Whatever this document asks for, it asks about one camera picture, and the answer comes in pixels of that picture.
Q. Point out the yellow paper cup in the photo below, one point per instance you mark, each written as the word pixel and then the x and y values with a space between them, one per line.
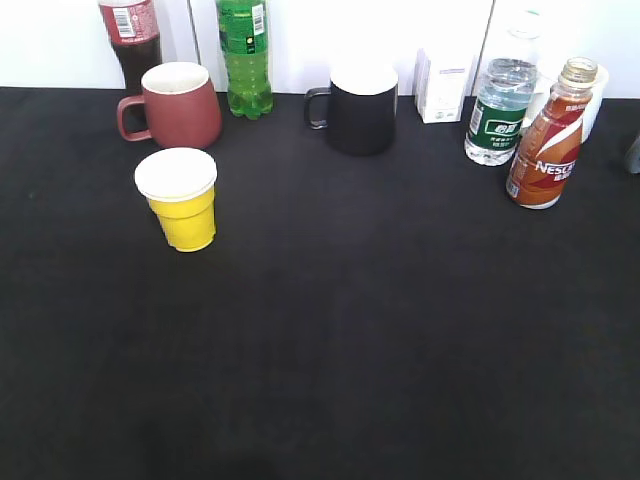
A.
pixel 179 186

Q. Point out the orange Nescafe bottle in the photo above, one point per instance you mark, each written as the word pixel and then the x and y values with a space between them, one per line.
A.
pixel 547 153

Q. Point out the green sprite bottle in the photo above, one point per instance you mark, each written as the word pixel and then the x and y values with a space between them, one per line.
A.
pixel 243 36

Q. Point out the black ceramic mug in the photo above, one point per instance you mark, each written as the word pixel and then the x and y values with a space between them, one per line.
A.
pixel 357 110

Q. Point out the red ceramic mug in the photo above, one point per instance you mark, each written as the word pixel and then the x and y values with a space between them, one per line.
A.
pixel 180 104

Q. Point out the white carton box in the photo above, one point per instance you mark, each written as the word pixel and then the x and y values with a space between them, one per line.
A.
pixel 439 85

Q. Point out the water bottle green label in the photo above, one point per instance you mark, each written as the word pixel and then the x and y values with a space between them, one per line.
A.
pixel 505 89

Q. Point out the cola bottle red label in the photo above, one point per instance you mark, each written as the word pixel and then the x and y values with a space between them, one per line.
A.
pixel 134 35

